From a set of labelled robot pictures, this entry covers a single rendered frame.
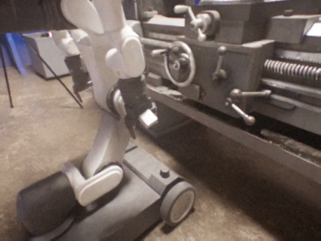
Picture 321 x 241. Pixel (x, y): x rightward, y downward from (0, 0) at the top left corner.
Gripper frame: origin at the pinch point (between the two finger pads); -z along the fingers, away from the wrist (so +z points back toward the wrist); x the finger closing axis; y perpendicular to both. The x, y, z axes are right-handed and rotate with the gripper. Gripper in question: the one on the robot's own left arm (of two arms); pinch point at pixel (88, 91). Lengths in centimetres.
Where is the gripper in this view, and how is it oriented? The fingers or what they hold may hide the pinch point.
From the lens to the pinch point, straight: 113.3
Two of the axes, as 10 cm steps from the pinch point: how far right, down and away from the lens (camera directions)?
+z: -1.9, -8.1, -5.6
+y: -6.6, -3.2, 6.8
